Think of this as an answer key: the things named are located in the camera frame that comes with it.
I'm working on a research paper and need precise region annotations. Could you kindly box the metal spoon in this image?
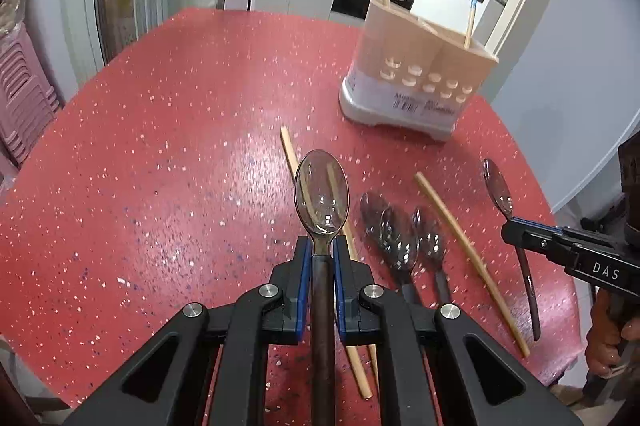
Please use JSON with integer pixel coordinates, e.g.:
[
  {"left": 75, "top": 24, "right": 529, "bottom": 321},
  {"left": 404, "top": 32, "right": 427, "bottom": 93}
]
[{"left": 294, "top": 149, "right": 349, "bottom": 426}]

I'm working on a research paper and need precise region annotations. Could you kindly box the stack of pink stools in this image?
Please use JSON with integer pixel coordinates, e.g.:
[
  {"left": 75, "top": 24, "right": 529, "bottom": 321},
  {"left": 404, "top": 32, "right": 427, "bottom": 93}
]
[{"left": 0, "top": 23, "right": 64, "bottom": 168}]

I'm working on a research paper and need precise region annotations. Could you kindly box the beige utensil holder grey base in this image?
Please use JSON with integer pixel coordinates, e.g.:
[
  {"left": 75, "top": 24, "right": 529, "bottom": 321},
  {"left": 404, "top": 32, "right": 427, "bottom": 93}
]
[{"left": 340, "top": 0, "right": 499, "bottom": 142}]

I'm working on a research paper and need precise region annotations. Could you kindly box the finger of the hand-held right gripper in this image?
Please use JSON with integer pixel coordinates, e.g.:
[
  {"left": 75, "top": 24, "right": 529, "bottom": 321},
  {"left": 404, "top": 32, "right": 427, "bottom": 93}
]
[{"left": 501, "top": 218, "right": 583, "bottom": 268}]

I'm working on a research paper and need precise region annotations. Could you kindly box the blue patterned chopstick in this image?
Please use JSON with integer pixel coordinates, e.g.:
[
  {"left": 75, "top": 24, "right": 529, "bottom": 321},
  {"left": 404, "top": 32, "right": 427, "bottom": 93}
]
[{"left": 464, "top": 0, "right": 481, "bottom": 50}]

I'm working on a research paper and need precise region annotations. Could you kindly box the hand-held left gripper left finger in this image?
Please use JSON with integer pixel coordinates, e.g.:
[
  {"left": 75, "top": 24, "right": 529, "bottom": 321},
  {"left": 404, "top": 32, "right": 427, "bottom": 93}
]
[{"left": 65, "top": 236, "right": 313, "bottom": 426}]

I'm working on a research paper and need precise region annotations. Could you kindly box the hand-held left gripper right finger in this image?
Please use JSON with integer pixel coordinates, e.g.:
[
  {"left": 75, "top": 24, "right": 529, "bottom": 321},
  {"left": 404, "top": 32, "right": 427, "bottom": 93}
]
[{"left": 332, "top": 236, "right": 581, "bottom": 426}]

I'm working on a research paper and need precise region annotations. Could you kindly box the person's right hand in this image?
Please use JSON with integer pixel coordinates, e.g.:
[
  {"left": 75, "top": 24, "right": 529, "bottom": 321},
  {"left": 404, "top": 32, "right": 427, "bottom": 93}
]
[{"left": 586, "top": 288, "right": 631, "bottom": 379}]

